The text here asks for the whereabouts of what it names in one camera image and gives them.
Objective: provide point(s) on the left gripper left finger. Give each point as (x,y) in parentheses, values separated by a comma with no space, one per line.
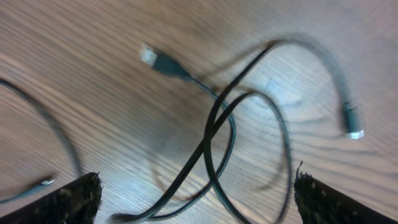
(75,203)

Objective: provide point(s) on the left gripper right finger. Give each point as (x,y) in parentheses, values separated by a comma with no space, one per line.
(319,203)

